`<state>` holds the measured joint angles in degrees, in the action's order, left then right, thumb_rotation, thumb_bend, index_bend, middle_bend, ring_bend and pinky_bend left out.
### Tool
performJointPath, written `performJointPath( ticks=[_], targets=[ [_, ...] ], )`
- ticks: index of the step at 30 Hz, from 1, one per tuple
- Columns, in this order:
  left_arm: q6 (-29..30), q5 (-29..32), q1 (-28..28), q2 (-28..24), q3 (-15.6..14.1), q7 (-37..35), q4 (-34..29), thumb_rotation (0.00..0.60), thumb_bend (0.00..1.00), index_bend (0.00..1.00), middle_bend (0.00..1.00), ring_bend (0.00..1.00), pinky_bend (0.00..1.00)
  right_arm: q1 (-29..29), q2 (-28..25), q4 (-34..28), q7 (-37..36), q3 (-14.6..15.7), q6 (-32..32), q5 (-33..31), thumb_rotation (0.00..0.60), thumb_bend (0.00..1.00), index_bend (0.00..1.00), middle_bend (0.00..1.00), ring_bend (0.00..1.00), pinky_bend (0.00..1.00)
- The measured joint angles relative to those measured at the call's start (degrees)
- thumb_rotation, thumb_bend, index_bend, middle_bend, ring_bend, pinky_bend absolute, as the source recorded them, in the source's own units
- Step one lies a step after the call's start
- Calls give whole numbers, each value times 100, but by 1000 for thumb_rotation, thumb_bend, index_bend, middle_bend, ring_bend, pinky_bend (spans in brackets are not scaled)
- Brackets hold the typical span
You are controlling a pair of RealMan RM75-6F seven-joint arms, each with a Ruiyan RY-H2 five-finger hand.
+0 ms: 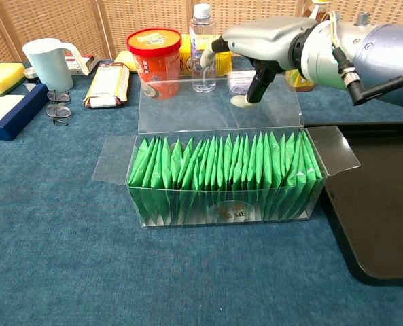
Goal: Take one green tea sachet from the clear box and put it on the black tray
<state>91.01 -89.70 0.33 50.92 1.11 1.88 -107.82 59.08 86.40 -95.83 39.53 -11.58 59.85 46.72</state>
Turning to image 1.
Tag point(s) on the large yellow sponge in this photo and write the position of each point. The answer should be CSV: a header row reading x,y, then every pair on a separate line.
x,y
2,76

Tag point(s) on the small round metal tin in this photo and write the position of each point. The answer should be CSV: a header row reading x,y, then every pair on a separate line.
x,y
30,73

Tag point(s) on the small yellow sponge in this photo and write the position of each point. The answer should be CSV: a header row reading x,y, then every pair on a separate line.
x,y
124,58

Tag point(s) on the yellow snack bag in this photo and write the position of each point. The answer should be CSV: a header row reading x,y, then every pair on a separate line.
x,y
186,57

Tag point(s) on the wicker folding screen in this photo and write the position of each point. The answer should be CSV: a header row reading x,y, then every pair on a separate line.
x,y
85,20

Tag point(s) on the black plastic tray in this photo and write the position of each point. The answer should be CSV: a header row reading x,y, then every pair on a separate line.
x,y
384,190

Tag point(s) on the thin-frame eyeglasses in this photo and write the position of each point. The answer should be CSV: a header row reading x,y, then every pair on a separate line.
x,y
56,110

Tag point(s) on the white box red-blue glasses print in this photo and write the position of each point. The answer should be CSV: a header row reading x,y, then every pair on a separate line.
x,y
92,61

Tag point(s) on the clear water bottle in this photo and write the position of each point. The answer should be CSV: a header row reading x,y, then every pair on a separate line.
x,y
201,27

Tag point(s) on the yellow drink bottle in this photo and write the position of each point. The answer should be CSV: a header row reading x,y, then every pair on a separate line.
x,y
299,81

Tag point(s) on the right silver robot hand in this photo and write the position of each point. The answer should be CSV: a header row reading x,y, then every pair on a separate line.
x,y
269,37

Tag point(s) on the navy box white lining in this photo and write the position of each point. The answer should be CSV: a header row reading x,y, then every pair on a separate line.
x,y
7,112

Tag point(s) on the clear box of green packets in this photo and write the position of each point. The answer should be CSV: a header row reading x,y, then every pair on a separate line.
x,y
187,108

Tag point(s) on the orange white snack box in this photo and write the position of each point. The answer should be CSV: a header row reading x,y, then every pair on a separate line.
x,y
107,85

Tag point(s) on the blue carpet table cover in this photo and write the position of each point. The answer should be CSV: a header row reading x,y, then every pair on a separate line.
x,y
85,271

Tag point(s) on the green sachets row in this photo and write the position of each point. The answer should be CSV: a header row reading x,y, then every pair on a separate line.
x,y
221,163

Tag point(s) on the red tub orange lid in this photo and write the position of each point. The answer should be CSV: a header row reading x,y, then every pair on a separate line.
x,y
155,64

